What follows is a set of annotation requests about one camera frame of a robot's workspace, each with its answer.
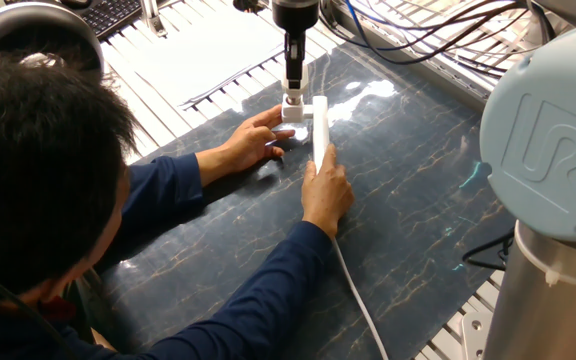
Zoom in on thin black cable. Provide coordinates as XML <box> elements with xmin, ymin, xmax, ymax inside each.
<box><xmin>0</xmin><ymin>254</ymin><xmax>77</xmax><ymax>360</ymax></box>

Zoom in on person's right hand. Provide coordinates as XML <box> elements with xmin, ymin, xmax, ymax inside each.
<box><xmin>301</xmin><ymin>143</ymin><xmax>356</xmax><ymax>241</ymax></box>

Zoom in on person's left hand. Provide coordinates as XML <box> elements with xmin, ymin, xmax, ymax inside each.
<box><xmin>195</xmin><ymin>104</ymin><xmax>297</xmax><ymax>189</ymax></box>

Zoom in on white paper stack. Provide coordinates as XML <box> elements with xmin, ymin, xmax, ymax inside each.
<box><xmin>117</xmin><ymin>9</ymin><xmax>289</xmax><ymax>109</ymax></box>

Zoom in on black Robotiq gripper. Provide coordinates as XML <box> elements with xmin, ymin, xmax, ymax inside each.
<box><xmin>271</xmin><ymin>2</ymin><xmax>320</xmax><ymax>91</ymax></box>

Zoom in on right forearm blue sleeve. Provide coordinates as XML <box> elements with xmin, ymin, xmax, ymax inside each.
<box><xmin>137</xmin><ymin>220</ymin><xmax>334</xmax><ymax>360</ymax></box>

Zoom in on black keyboard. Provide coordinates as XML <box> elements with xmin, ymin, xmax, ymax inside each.
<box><xmin>75</xmin><ymin>0</ymin><xmax>144</xmax><ymax>41</ymax></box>

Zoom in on dark blue marble mat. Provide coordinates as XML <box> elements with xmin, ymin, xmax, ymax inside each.
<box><xmin>97</xmin><ymin>42</ymin><xmax>517</xmax><ymax>360</ymax></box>

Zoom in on white power strip cable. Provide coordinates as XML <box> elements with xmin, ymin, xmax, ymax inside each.
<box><xmin>331</xmin><ymin>238</ymin><xmax>390</xmax><ymax>360</ymax></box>

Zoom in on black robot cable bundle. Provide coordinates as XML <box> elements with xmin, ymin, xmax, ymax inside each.
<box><xmin>317</xmin><ymin>0</ymin><xmax>557</xmax><ymax>79</ymax></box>

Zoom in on aluminium post with bracket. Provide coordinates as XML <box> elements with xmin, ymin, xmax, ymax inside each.
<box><xmin>140</xmin><ymin>0</ymin><xmax>169</xmax><ymax>39</ymax></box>

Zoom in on aluminium corner bracket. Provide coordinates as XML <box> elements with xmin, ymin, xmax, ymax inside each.
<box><xmin>460</xmin><ymin>310</ymin><xmax>494</xmax><ymax>360</ymax></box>

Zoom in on black cable loop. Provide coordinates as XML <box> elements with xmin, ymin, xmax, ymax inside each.
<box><xmin>461</xmin><ymin>227</ymin><xmax>517</xmax><ymax>272</ymax></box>

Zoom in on left forearm blue sleeve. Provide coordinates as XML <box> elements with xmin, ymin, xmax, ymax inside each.
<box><xmin>95</xmin><ymin>152</ymin><xmax>207</xmax><ymax>274</ymax></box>

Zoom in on white power strip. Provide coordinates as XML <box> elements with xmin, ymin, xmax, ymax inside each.
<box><xmin>311</xmin><ymin>95</ymin><xmax>331</xmax><ymax>174</ymax></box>

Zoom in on white bulb holder adapter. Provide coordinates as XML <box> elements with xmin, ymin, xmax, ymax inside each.
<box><xmin>280</xmin><ymin>97</ymin><xmax>315</xmax><ymax>124</ymax></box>

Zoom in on black ring-shaped device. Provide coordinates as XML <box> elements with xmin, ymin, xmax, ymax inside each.
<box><xmin>0</xmin><ymin>2</ymin><xmax>107</xmax><ymax>76</ymax></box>

